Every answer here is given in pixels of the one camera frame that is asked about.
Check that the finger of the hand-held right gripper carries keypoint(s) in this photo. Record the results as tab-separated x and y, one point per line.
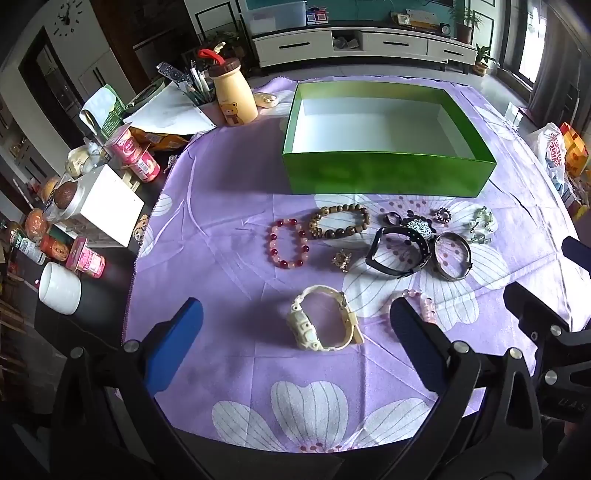
535	309
577	258

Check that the black wall clock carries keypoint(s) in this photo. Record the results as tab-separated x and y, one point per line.
68	16

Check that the white cardboard box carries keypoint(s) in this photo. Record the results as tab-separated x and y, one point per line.
108	207

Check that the small potted plant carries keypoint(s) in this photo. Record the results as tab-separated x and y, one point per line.
482	62

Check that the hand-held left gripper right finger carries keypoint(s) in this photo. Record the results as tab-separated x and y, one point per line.
413	341

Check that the tall potted plant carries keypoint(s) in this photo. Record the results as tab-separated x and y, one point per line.
464	27

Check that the black and silver sparkly clip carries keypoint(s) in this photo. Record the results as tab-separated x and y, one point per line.
421	227

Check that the green and white paper bag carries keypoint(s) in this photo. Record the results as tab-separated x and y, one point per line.
104	108

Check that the white tv cabinet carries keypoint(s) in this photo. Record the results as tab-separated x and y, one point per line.
392	44

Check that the white paper sheet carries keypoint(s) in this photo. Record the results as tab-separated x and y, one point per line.
171	113

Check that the green cardboard box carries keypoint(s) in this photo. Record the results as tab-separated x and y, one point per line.
369	177

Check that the pen holder with pens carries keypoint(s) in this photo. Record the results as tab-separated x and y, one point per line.
201	92

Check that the small white green bottle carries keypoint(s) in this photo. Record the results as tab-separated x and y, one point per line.
27	247

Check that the yellow flat box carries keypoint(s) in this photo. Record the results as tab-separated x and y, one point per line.
424	21

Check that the potted plants on dark stand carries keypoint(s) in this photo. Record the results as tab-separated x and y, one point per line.
226	44

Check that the jar with brown lid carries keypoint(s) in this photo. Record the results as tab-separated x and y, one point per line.
64	198

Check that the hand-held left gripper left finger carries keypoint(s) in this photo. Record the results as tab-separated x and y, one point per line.
175	341

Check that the orange snack packet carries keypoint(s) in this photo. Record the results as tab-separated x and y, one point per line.
159	138

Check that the orange and yellow carton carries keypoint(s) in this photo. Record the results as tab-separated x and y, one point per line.
575	147

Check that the cream plastic watch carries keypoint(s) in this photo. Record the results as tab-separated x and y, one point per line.
302	321

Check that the white mug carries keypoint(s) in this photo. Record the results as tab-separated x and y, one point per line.
60	288

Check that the small round desk clock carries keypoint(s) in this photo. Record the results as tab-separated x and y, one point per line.
445	29

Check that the clear storage bin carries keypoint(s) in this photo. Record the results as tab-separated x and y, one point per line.
274	16

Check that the small gold brooch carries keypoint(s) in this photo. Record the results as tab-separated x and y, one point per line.
342	261

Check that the silver bangle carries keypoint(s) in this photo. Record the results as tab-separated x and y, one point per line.
461	267

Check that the cream earbuds case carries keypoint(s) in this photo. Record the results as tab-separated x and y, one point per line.
265	99

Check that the purple floral cloth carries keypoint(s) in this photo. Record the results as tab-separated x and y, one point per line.
221	230

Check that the beige bear bottle brown lid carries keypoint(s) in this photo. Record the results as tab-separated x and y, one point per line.
233	99

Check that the white plastic bag red print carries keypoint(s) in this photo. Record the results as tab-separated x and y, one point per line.
547	147

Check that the black watch band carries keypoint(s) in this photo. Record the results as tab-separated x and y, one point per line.
375	251

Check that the grey remote control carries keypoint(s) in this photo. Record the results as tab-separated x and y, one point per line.
170	73

